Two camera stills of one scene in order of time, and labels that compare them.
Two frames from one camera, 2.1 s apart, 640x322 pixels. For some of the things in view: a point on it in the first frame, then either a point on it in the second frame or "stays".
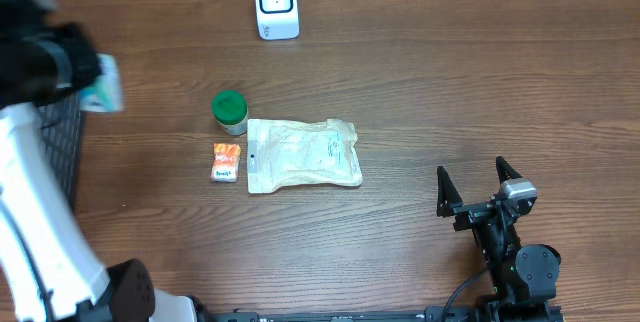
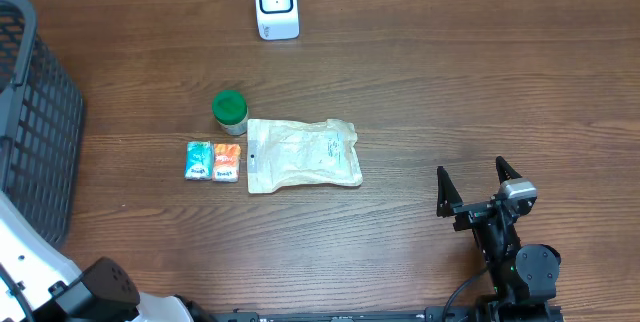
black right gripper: [471, 215] stays
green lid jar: [230, 109] stays
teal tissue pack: [106, 94] -> [199, 160]
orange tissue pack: [226, 158] stays
